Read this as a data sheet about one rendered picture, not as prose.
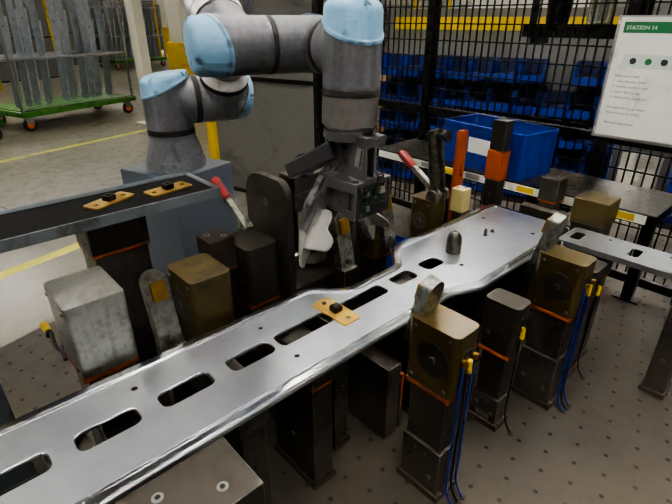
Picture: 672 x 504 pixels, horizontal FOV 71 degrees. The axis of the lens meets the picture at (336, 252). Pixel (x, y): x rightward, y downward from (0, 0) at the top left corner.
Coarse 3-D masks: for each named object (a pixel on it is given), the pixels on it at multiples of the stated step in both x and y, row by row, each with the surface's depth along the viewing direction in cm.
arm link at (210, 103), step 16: (240, 0) 96; (208, 80) 113; (224, 80) 112; (240, 80) 115; (208, 96) 116; (224, 96) 115; (240, 96) 118; (208, 112) 117; (224, 112) 119; (240, 112) 122
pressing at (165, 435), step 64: (448, 256) 99; (512, 256) 99; (256, 320) 78; (384, 320) 78; (128, 384) 64; (256, 384) 64; (0, 448) 55; (64, 448) 55; (128, 448) 55; (192, 448) 55
